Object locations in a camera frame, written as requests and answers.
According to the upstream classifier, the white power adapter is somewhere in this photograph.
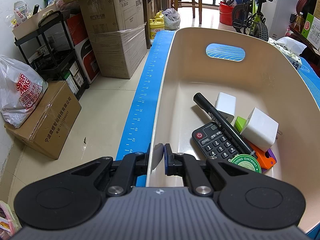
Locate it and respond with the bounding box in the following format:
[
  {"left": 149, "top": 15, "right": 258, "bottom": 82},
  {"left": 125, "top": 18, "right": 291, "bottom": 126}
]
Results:
[{"left": 240, "top": 107, "right": 279, "bottom": 152}]

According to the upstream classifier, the beige plastic storage bin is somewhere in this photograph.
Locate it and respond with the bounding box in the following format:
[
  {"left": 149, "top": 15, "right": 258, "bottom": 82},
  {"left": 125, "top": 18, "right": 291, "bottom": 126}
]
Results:
[{"left": 145, "top": 27, "right": 320, "bottom": 233}]

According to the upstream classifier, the green ointment tin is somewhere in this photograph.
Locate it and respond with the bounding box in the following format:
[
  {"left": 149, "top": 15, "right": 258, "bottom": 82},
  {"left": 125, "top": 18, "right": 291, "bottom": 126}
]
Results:
[{"left": 231, "top": 154, "right": 262, "bottom": 173}]

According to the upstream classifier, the orange green toy knife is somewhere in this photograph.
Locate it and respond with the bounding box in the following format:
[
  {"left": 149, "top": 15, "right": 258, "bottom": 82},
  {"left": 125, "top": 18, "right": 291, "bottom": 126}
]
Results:
[{"left": 234, "top": 116, "right": 277, "bottom": 173}]

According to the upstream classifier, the brown cardboard box on floor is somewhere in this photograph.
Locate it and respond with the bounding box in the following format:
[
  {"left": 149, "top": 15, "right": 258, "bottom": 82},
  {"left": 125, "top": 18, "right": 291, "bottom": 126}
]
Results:
[{"left": 4, "top": 81, "right": 81, "bottom": 160}]

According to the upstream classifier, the black remote control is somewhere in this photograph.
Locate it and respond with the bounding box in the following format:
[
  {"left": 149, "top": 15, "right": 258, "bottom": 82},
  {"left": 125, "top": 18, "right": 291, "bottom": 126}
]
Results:
[{"left": 192, "top": 122, "right": 239, "bottom": 161}]

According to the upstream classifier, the blue silicone baking mat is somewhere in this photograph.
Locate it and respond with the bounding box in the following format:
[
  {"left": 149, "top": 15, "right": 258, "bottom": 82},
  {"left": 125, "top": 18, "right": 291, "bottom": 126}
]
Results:
[{"left": 115, "top": 29, "right": 320, "bottom": 240}]

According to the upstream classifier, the black marker pen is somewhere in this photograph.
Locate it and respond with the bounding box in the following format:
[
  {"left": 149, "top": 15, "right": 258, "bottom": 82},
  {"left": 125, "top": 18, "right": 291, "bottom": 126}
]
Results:
[{"left": 193, "top": 93, "right": 258, "bottom": 159}]

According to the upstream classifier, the white red plastic bag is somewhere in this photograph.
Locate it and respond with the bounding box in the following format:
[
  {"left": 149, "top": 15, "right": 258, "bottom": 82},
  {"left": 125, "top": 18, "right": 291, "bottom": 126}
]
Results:
[{"left": 1, "top": 55, "right": 48, "bottom": 128}]

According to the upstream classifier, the red white appliance box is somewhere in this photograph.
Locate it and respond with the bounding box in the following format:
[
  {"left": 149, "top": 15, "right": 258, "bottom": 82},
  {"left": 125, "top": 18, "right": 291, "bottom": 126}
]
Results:
[{"left": 66, "top": 14, "right": 100, "bottom": 84}]

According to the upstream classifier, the black metal shelf rack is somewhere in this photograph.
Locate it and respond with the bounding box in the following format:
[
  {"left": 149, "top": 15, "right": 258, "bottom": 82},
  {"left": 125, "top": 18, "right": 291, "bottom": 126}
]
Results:
[{"left": 15, "top": 11, "right": 89, "bottom": 99}]

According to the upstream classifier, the large wrapped cardboard box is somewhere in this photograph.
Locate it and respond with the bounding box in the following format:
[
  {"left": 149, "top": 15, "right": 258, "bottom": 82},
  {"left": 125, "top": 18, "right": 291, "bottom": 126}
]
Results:
[{"left": 88, "top": 24, "right": 147, "bottom": 79}]

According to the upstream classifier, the white tissue pack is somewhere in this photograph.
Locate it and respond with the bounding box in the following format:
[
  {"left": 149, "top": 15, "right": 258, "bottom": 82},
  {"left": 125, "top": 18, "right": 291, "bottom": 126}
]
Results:
[{"left": 268, "top": 36, "right": 307, "bottom": 70}]

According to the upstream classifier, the green white carton box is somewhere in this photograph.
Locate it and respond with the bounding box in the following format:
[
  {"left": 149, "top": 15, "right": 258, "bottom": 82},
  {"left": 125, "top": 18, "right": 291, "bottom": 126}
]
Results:
[{"left": 302, "top": 13, "right": 320, "bottom": 50}]

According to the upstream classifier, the green black kids bicycle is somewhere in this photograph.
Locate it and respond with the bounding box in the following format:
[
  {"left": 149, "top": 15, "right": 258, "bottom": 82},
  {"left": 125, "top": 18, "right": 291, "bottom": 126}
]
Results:
[{"left": 232, "top": 0, "right": 273, "bottom": 41}]

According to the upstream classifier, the white chest freezer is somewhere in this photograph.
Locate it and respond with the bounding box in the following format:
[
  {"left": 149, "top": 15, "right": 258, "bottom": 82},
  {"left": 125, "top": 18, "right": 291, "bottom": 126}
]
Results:
[{"left": 261, "top": 0, "right": 298, "bottom": 40}]

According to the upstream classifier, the red plastic bucket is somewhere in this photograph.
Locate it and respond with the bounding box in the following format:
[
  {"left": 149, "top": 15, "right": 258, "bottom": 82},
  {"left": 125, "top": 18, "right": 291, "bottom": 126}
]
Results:
[{"left": 219, "top": 2, "right": 234, "bottom": 26}]

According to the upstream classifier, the yellow detergent jug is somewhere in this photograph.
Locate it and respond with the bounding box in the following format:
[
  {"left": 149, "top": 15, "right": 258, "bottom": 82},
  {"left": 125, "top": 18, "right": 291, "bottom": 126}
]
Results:
[{"left": 149, "top": 11, "right": 165, "bottom": 40}]

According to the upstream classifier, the middle stacked cardboard box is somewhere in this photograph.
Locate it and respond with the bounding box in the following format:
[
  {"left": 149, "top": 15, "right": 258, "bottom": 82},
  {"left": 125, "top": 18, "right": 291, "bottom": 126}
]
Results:
[{"left": 79, "top": 0, "right": 144, "bottom": 35}]

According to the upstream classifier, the grey plastic bag on floor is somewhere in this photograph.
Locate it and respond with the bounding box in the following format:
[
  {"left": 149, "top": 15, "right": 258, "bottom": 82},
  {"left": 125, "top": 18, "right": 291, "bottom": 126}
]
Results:
[{"left": 162, "top": 8, "right": 181, "bottom": 30}]

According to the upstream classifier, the wooden chair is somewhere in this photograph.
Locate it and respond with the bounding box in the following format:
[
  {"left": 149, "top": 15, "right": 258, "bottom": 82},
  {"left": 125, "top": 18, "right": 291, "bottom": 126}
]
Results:
[{"left": 169, "top": 0, "right": 202, "bottom": 24}]

